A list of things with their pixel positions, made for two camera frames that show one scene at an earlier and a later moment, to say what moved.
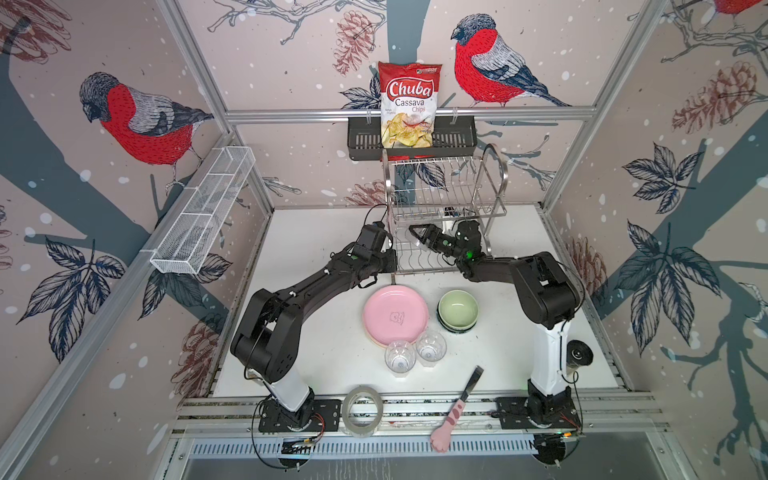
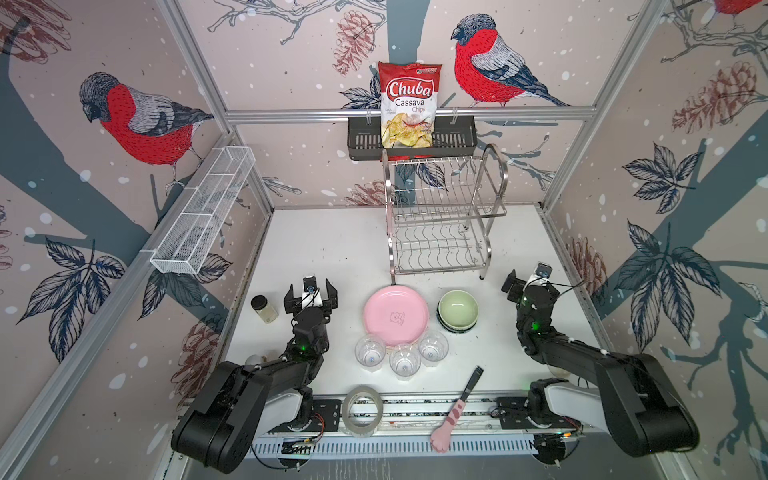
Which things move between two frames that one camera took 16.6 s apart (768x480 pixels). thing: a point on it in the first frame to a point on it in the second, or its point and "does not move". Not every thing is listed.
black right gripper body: [442, 245] to [514, 293]
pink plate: [395, 312] does not move
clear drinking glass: [431, 347] does not move
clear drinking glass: [399, 357] does not move
